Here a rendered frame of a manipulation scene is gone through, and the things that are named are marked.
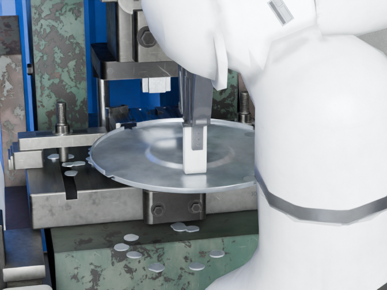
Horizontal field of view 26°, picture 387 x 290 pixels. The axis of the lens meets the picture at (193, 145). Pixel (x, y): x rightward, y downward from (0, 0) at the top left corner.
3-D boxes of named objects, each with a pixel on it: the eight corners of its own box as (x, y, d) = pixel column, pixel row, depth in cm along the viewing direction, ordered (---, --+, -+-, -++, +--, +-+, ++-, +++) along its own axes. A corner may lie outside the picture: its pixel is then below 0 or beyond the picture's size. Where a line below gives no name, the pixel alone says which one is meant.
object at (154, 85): (171, 92, 142) (171, 70, 141) (143, 93, 141) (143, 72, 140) (167, 87, 145) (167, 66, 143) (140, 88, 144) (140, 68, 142)
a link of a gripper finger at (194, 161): (205, 122, 114) (207, 123, 113) (205, 171, 116) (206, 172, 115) (183, 123, 113) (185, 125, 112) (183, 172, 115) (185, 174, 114)
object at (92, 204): (305, 206, 140) (306, 172, 138) (31, 230, 130) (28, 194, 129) (253, 151, 168) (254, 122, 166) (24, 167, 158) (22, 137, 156)
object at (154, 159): (178, 213, 104) (178, 207, 103) (51, 149, 124) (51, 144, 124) (330, 159, 122) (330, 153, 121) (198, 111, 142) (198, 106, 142)
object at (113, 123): (204, 143, 143) (204, 117, 142) (116, 149, 140) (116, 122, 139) (192, 128, 152) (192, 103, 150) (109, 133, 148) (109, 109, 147)
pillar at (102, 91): (111, 132, 150) (108, 54, 145) (98, 132, 149) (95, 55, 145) (109, 128, 152) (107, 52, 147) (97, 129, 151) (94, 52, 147)
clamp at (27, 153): (109, 163, 143) (107, 104, 139) (8, 170, 139) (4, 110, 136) (105, 152, 148) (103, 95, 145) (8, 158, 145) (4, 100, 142)
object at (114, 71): (222, 89, 138) (223, 56, 137) (101, 95, 134) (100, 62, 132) (200, 68, 153) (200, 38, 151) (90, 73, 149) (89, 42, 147)
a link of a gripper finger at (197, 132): (201, 111, 112) (207, 117, 110) (201, 147, 114) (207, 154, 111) (190, 112, 112) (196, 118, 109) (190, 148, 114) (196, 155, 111)
